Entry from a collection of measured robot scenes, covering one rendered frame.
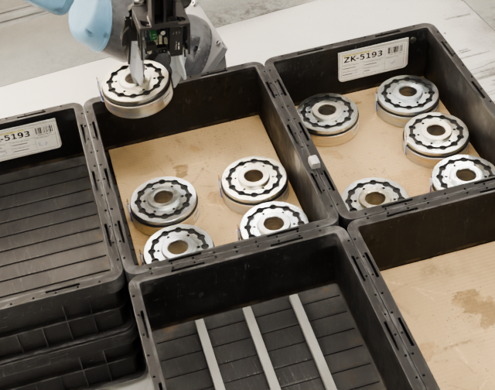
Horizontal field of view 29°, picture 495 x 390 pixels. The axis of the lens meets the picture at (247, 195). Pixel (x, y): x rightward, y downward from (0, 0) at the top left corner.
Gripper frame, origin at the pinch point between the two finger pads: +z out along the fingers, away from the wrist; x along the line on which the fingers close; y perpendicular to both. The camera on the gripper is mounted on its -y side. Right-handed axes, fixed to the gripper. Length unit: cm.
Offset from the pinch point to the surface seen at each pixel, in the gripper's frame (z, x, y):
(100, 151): 8.1, -9.9, 5.1
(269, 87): 6.2, 18.8, -2.1
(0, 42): 105, -20, -177
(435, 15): 22, 68, -40
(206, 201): 16.4, 5.1, 11.0
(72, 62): 102, 2, -156
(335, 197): 4.5, 19.4, 26.9
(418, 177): 12.5, 37.5, 17.4
